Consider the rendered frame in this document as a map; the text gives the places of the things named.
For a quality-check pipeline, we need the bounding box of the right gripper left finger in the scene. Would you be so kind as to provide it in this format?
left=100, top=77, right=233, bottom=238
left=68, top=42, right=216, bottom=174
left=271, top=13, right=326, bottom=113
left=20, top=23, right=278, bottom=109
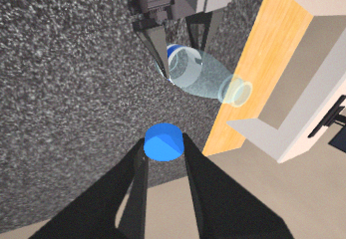
left=28, top=137, right=149, bottom=239

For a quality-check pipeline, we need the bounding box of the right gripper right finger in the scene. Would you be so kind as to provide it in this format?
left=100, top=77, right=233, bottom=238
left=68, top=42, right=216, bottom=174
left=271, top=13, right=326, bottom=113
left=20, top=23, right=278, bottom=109
left=182, top=133, right=294, bottom=239

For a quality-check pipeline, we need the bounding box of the blue bottle cap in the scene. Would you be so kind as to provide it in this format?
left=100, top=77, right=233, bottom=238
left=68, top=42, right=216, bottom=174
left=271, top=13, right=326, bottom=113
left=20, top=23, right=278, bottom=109
left=144, top=123, right=184, bottom=161

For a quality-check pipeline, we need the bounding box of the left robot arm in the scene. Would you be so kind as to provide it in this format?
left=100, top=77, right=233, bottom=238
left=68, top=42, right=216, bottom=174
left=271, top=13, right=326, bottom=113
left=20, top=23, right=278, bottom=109
left=185, top=0, right=231, bottom=13

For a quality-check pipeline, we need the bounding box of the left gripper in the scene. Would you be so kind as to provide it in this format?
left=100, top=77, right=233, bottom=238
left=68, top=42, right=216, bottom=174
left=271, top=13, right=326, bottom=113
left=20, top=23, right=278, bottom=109
left=128, top=0, right=224, bottom=79

